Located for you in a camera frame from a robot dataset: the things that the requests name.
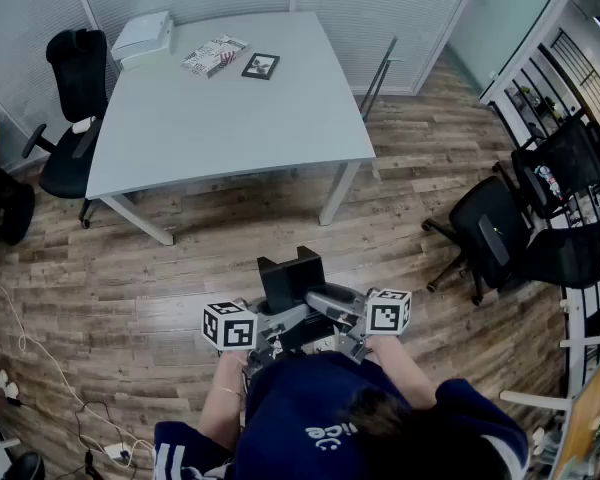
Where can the black mesh office chair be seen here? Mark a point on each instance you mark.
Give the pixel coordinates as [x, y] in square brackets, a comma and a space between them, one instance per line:
[575, 153]
[485, 218]

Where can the white flat box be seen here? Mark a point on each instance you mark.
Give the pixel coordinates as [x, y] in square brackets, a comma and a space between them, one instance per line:
[142, 33]

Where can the colourful patterned pouch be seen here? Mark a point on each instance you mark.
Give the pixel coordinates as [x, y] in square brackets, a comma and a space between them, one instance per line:
[549, 180]

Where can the book with printed cover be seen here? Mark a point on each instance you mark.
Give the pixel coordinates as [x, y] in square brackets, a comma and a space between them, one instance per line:
[212, 57]

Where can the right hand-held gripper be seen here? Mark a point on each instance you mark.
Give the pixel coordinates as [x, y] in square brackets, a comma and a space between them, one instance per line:
[387, 315]

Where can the wooden table with white legs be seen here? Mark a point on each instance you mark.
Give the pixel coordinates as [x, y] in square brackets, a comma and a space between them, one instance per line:
[595, 408]

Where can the white rectangular table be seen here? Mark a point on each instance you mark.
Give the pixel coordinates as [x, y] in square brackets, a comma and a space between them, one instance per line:
[230, 128]

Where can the person's navy shirt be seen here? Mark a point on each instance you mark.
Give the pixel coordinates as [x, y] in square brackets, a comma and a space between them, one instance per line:
[290, 408]

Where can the person's right forearm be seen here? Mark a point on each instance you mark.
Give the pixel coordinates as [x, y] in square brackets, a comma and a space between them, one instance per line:
[400, 368]

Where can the white power strip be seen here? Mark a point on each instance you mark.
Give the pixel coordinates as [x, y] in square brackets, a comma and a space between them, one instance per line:
[116, 452]

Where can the black picture frame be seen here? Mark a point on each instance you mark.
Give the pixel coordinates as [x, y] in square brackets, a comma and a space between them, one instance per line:
[260, 66]

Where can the person's left forearm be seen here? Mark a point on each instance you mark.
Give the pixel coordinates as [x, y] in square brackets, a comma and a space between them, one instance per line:
[222, 413]

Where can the white roll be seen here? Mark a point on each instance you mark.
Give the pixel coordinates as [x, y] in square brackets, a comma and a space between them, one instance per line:
[82, 125]

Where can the black high-back office chair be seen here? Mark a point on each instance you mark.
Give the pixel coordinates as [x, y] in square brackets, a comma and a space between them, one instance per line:
[77, 73]

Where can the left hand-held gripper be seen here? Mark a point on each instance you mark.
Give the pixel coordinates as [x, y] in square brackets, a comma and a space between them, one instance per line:
[230, 325]

